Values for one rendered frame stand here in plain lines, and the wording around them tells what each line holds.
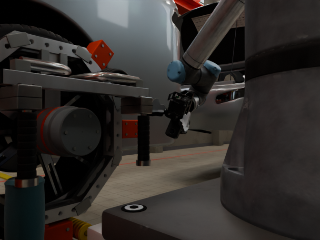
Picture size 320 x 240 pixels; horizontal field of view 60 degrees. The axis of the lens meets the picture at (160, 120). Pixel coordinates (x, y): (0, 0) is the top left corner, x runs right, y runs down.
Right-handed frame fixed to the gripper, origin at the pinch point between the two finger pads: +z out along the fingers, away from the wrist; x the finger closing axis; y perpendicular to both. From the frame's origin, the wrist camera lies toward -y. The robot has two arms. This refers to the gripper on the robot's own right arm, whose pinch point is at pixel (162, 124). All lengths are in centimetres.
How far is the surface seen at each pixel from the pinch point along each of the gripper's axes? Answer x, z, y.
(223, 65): -52, -354, -38
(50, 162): -29.2, 14.2, -22.8
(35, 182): -8.2, 40.7, -3.3
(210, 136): -106, -887, -392
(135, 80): -10.4, 3.8, 11.3
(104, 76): -15.3, 12.7, 12.1
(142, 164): 1.4, 11.4, -8.6
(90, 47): -35.1, -5.7, 13.0
